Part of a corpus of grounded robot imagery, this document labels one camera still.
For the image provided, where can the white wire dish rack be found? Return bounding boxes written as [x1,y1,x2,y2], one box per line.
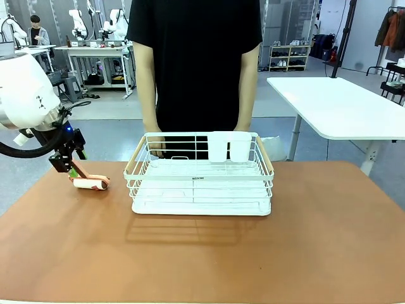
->
[123,131,275,217]

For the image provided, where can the person's right forearm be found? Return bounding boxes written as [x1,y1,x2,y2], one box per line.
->
[132,40,158,134]

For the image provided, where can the white background desk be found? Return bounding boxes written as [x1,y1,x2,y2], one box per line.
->
[14,44,57,73]

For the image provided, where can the black pole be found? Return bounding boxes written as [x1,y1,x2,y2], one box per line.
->
[330,0,358,79]

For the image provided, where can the black cart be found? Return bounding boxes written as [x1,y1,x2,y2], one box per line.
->
[380,61,405,106]

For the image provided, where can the white background workbench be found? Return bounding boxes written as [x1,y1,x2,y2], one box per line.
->
[54,45,134,99]

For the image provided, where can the white table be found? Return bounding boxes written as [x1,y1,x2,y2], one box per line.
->
[266,77,405,177]

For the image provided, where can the person's right hand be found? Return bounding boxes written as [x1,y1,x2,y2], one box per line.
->
[143,125,166,159]

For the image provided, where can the person's black T-shirt torso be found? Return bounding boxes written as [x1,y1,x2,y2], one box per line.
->
[126,0,264,161]

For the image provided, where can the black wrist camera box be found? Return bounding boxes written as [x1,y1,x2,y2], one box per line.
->
[48,150,76,174]

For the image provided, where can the background seated person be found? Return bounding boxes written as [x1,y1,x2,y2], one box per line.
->
[27,14,51,47]

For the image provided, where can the wooden shoe rack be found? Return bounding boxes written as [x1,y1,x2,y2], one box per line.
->
[268,44,312,72]

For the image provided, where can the orange jacket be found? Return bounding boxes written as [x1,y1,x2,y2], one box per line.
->
[382,11,402,52]

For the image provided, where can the dark backpack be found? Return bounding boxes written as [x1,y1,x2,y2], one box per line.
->
[311,33,336,61]

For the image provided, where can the black coat rack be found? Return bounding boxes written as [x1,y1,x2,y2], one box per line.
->
[366,5,405,77]

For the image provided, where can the white drip tray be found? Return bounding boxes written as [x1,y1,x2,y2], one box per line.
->
[131,158,273,217]

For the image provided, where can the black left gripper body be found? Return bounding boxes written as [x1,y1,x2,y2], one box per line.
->
[56,125,87,161]

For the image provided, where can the white plastic bag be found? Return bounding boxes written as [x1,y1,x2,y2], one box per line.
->
[259,135,290,162]

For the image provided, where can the olive green jacket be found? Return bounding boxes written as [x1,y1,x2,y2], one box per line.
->
[374,9,394,48]

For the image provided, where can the black cable hose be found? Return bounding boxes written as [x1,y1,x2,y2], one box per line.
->
[0,100,92,160]

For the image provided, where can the grey stool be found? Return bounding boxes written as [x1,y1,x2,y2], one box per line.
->
[51,75,84,104]

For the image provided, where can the person's left forearm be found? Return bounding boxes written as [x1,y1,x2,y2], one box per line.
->
[235,42,261,131]

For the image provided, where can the white cutlery holder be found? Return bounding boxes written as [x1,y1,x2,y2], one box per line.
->
[207,130,253,163]

